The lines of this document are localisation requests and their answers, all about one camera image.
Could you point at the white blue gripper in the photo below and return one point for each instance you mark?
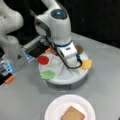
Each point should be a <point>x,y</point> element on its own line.
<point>69,55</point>

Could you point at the brown toast slice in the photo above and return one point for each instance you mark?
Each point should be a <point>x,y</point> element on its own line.
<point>73,114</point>

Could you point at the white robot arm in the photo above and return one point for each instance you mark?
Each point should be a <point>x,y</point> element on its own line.
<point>54,25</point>

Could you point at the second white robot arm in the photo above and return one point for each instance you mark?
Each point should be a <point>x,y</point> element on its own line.
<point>11,21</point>

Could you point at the brown meat patty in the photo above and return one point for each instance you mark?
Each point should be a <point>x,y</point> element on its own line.
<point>79,49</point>

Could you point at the yellow cheese slice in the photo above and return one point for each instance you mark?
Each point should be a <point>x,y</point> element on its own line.
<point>87,64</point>

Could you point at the white sectioned round tray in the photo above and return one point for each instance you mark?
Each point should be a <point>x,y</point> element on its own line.
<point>63,75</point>

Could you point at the red tomato slice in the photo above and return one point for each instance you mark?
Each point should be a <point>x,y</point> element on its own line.
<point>43,60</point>

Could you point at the green lettuce leaf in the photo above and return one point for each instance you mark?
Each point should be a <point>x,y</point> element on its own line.
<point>47,75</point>

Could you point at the white paper plate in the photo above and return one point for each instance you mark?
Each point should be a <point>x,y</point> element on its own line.
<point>66,103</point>

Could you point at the orange block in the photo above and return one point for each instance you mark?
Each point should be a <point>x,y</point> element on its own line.
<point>10,79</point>

